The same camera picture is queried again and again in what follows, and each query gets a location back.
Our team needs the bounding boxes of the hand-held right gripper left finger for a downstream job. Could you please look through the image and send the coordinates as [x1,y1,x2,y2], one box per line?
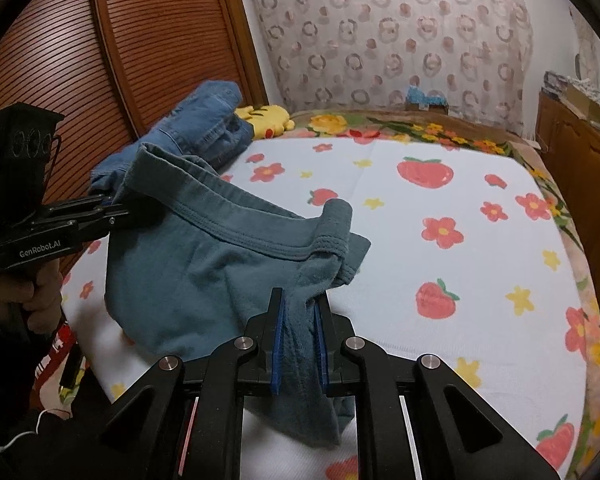
[97,287,285,480]

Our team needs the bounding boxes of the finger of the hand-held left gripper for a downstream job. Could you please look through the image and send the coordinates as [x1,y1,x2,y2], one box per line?
[29,207,132,242]
[42,193,116,222]

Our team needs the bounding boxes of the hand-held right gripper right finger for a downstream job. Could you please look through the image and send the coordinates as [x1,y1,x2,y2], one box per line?
[314,292,563,480]

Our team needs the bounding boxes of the teal pants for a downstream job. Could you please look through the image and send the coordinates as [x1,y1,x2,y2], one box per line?
[103,142,372,448]

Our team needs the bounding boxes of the person's left hand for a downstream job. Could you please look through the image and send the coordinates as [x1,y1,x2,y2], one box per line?
[0,259,66,328]

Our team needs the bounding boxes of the white flower strawberry bed sheet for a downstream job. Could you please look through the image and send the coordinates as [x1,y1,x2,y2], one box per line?
[60,137,600,480]

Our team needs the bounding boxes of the blue denim jeans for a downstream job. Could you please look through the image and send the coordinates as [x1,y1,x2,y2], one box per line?
[90,80,255,196]

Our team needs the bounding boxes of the wooden slatted wardrobe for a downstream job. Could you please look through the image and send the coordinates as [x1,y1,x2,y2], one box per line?
[0,0,268,281]

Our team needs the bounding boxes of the person's dark printed clothing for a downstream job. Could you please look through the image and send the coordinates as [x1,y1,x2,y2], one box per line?
[0,305,113,480]

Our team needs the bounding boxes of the yellow plush toy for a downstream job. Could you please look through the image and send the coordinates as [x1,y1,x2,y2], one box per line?
[234,104,296,140]

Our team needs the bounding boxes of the small blue box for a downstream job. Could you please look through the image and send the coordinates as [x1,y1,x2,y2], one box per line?
[406,85,450,115]

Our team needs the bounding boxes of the wooden sideboard cabinet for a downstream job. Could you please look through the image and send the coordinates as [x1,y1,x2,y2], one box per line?
[536,87,600,271]

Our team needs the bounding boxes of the open cardboard box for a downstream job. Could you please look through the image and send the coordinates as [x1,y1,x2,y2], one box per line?
[565,80,600,126]

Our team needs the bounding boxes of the tied beige curtain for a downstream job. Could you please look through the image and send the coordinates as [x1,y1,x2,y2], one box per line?
[570,5,600,91]

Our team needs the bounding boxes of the thin white cable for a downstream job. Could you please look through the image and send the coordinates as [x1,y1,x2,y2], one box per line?
[0,409,72,452]

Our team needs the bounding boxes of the ring patterned sheer curtain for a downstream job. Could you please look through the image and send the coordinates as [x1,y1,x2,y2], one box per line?
[250,0,536,111]

